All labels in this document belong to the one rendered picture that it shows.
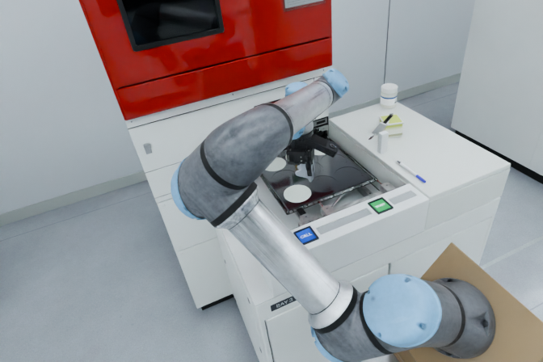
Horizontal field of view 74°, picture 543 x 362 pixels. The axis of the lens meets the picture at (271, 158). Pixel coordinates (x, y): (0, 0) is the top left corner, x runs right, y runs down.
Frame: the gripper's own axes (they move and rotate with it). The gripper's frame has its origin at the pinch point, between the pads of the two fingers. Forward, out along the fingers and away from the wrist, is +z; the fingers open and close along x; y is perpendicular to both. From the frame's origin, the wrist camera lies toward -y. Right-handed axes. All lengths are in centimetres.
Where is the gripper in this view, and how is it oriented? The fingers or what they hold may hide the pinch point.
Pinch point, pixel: (312, 178)
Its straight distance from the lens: 126.1
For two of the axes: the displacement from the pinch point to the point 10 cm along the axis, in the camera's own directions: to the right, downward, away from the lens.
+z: 1.4, 8.0, 5.8
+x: -2.3, 6.0, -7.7
